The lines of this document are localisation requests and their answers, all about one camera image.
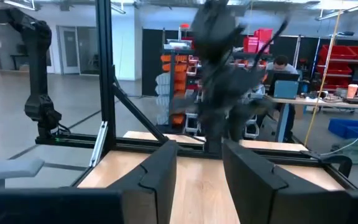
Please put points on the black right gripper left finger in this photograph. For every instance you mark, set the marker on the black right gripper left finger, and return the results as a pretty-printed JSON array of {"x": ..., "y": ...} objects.
[{"x": 154, "y": 174}]

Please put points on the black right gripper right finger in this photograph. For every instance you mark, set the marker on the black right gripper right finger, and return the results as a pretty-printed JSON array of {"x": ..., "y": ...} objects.
[{"x": 247, "y": 174}]

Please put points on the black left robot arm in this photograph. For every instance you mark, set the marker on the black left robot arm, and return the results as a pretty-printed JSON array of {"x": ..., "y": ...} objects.
[{"x": 216, "y": 31}]

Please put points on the black background robot arm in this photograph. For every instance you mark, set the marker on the black background robot arm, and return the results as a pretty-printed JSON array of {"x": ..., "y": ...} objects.
[{"x": 37, "y": 62}]

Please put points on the orange parts bin rack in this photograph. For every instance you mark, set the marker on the orange parts bin rack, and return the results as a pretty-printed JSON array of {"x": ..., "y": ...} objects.
[{"x": 179, "y": 71}]

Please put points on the red crate stack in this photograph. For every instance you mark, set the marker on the red crate stack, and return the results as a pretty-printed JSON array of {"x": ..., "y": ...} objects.
[{"x": 258, "y": 40}]

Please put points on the person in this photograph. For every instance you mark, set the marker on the person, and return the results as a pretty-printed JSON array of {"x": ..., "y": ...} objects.
[{"x": 281, "y": 62}]

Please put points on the white desk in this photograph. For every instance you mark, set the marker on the white desk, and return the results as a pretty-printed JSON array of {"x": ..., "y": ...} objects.
[{"x": 322, "y": 102}]

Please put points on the green cloth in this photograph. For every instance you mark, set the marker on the green cloth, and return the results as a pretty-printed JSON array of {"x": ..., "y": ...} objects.
[{"x": 356, "y": 154}]

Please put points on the blue floor bin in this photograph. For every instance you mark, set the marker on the blue floor bin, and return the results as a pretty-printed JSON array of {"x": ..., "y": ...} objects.
[{"x": 350, "y": 129}]

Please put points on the orange paper cup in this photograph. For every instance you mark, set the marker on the orange paper cup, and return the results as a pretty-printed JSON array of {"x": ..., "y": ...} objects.
[{"x": 352, "y": 91}]

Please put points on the grey padded armrest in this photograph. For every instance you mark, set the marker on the grey padded armrest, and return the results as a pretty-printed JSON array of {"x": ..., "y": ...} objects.
[{"x": 8, "y": 169}]

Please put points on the silver metal rail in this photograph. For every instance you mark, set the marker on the silver metal rail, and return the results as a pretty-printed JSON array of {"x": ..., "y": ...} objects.
[{"x": 99, "y": 143}]

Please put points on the black corner bracket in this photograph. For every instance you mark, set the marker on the black corner bracket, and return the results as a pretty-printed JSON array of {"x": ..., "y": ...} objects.
[{"x": 334, "y": 160}]

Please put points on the black aluminium table frame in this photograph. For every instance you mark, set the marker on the black aluminium table frame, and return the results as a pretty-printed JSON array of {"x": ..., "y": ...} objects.
[{"x": 106, "y": 77}]

